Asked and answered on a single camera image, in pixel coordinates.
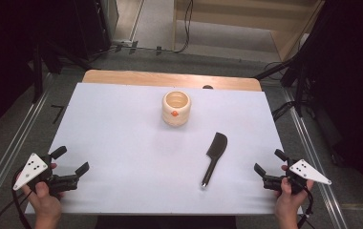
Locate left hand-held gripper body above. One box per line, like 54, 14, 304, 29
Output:
12, 153, 81, 197

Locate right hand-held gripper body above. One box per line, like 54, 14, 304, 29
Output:
262, 156, 332, 196

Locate black comb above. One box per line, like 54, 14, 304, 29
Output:
201, 132, 228, 189

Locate cream ribbed cup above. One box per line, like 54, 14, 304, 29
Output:
161, 90, 192, 128

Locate person's right hand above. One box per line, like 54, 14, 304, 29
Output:
273, 164, 315, 220

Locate person's left hand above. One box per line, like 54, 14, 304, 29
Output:
20, 162, 64, 220

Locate white board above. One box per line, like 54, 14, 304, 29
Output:
25, 82, 304, 216

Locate black tripod stand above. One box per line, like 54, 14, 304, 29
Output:
253, 47, 312, 118

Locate person's dark clothing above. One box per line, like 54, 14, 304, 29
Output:
94, 215, 238, 229

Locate wooden table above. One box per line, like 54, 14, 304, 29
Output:
82, 69, 263, 93

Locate dark cabinet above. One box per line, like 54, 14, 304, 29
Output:
71, 0, 120, 61

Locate light wooden shelf unit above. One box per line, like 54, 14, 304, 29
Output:
172, 0, 327, 62

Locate metal floor rail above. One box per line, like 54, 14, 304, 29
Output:
280, 86, 350, 229
0, 72, 55, 220

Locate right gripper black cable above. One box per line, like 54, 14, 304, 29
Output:
288, 177, 316, 229

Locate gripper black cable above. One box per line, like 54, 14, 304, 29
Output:
288, 177, 316, 229
0, 166, 34, 229

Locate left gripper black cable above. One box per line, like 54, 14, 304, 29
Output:
0, 166, 34, 229

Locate black floor cables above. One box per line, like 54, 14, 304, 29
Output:
270, 100, 298, 122

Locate black hanging cable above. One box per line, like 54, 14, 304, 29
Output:
157, 0, 194, 54

